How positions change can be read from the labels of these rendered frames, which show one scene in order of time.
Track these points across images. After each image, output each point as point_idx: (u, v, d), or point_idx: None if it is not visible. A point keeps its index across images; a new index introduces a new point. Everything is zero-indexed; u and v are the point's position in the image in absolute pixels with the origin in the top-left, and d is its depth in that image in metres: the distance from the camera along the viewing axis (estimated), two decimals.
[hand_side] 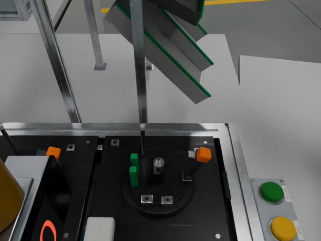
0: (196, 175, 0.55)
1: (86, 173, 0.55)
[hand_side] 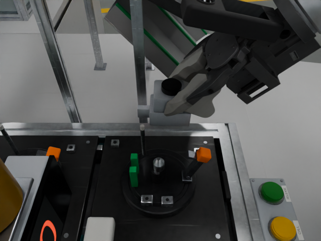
0: (196, 175, 0.55)
1: (86, 173, 0.55)
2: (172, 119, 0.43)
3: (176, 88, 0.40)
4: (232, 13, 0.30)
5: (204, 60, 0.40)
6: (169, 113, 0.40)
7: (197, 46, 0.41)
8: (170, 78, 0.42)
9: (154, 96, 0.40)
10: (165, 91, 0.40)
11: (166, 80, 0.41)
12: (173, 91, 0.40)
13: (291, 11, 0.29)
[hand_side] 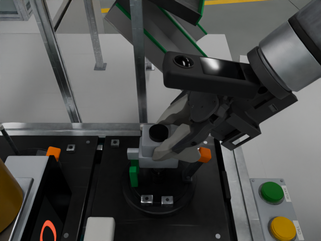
0: (196, 175, 0.55)
1: (86, 173, 0.55)
2: (161, 162, 0.45)
3: (162, 135, 0.42)
4: (209, 76, 0.32)
5: (189, 108, 0.42)
6: (157, 159, 0.42)
7: (183, 93, 0.43)
8: (157, 124, 0.43)
9: (142, 143, 0.42)
10: (153, 138, 0.42)
11: (154, 126, 0.43)
12: (160, 138, 0.41)
13: (265, 74, 0.31)
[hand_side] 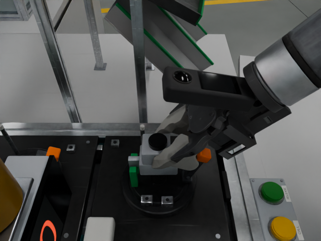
0: (196, 175, 0.55)
1: (86, 173, 0.55)
2: (161, 169, 0.46)
3: (161, 144, 0.43)
4: (207, 91, 0.33)
5: (187, 118, 0.43)
6: (156, 168, 0.43)
7: (181, 104, 0.44)
8: (156, 133, 0.45)
9: (142, 152, 0.44)
10: (152, 147, 0.43)
11: (153, 136, 0.44)
12: (159, 147, 0.43)
13: (260, 90, 0.33)
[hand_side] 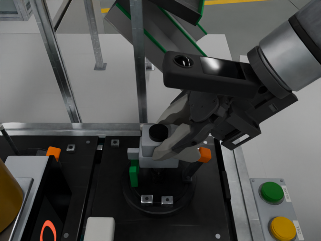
0: (196, 175, 0.55)
1: (86, 173, 0.55)
2: (161, 162, 0.45)
3: (162, 135, 0.42)
4: (209, 76, 0.32)
5: (189, 108, 0.41)
6: (157, 159, 0.42)
7: (183, 93, 0.43)
8: (157, 124, 0.43)
9: (142, 143, 0.42)
10: (153, 138, 0.42)
11: (154, 126, 0.43)
12: (160, 138, 0.41)
13: (265, 73, 0.31)
